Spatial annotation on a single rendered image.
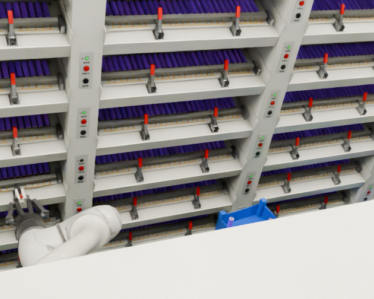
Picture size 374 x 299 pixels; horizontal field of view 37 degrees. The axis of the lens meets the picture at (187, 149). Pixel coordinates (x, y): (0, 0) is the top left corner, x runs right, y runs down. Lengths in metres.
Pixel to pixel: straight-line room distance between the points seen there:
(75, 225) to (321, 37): 1.07
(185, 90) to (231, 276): 1.67
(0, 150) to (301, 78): 1.08
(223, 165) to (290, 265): 1.97
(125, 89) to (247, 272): 1.61
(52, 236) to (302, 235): 1.35
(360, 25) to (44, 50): 1.14
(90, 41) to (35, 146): 0.42
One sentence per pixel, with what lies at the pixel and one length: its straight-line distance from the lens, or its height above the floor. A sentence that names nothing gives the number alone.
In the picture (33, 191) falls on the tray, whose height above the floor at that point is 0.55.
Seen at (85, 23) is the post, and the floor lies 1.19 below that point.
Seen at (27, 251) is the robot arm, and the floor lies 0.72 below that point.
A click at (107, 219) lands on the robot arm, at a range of 1.57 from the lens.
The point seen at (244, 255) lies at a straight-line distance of 0.23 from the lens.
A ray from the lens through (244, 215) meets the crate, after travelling 2.09.
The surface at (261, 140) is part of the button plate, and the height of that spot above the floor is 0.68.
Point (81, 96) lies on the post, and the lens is 1.75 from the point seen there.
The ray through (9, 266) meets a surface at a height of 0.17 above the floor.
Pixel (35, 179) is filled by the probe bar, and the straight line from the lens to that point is 1.99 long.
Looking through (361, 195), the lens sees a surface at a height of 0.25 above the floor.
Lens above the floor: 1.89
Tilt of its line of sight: 37 degrees down
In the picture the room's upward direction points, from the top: 11 degrees clockwise
